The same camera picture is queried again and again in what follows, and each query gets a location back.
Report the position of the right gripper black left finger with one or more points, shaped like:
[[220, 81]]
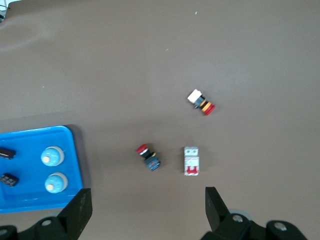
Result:
[[75, 215]]

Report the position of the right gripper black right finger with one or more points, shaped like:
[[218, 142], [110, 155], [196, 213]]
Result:
[[217, 215]]

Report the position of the light blue call bell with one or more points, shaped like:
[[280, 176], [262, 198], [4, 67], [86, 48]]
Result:
[[55, 183], [51, 157]]

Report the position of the small black terminal block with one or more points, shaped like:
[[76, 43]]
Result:
[[9, 179]]

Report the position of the brown cylindrical capacitor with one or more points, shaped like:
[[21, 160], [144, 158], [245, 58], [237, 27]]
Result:
[[7, 153]]

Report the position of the red mushroom button black body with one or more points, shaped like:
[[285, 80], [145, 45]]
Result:
[[150, 160]]

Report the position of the blue plastic tray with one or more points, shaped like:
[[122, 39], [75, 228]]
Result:
[[30, 140]]

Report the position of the red yellow button white end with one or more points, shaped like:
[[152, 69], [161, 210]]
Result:
[[202, 102]]

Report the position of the brown table mat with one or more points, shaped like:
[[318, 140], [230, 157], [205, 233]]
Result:
[[150, 50]]

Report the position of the white circuit breaker red switch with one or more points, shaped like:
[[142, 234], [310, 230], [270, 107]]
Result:
[[191, 160]]

